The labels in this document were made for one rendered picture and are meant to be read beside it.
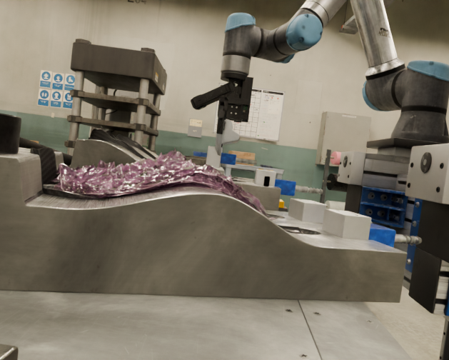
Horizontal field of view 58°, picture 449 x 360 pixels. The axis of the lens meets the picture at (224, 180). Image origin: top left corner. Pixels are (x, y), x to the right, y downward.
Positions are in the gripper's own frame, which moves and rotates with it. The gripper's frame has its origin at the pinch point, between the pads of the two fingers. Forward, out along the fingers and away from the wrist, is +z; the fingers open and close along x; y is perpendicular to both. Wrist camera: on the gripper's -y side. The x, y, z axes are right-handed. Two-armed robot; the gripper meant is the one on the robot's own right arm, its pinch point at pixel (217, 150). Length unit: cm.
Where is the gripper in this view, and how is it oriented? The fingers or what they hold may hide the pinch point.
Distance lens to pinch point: 107.4
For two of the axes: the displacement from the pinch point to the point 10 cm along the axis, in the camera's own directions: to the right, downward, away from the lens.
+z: -1.2, 9.9, 0.5
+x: 0.5, -0.5, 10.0
